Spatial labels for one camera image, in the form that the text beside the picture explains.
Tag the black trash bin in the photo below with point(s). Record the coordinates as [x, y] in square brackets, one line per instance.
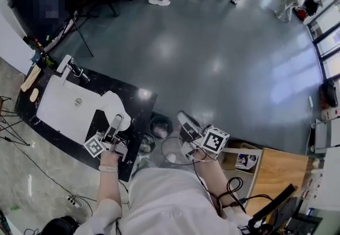
[159, 126]

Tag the black bag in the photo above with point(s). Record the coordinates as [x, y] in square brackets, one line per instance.
[329, 93]

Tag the red and white box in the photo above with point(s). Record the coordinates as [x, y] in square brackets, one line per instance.
[329, 114]

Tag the black monitor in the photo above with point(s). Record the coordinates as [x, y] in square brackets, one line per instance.
[276, 203]

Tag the pale pink wristband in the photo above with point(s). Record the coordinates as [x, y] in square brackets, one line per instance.
[108, 168]

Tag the black tripod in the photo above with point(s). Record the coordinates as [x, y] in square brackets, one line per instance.
[83, 37]

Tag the chrome faucet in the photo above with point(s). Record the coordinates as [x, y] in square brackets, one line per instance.
[65, 65]

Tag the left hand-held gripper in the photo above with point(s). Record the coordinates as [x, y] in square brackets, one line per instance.
[94, 146]

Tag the white power strip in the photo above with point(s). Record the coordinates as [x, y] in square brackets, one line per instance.
[72, 200]

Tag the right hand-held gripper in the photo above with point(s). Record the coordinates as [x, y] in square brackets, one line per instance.
[213, 141]

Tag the person's white shoe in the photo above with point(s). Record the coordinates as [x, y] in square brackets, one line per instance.
[171, 158]

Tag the white plastic part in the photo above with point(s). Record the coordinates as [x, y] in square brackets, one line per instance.
[112, 103]

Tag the grey metal cart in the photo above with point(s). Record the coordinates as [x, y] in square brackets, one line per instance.
[322, 135]

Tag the black equipment case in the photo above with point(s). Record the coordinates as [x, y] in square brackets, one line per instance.
[40, 2]

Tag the wooden side table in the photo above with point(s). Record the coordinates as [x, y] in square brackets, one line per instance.
[276, 172]

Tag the blue and white cup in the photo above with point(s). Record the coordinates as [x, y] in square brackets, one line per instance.
[33, 55]

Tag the person's left forearm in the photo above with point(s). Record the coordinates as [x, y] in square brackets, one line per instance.
[109, 183]

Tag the dark green bottle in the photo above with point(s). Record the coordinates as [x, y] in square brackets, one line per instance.
[47, 59]

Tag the white square sink basin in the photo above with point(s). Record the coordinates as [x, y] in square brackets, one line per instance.
[61, 114]

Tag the open cardboard box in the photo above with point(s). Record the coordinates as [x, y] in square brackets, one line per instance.
[241, 159]

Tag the person's white shirt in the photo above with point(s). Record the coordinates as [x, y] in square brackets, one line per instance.
[164, 202]

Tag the person's right forearm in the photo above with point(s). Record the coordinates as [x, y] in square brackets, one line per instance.
[212, 175]

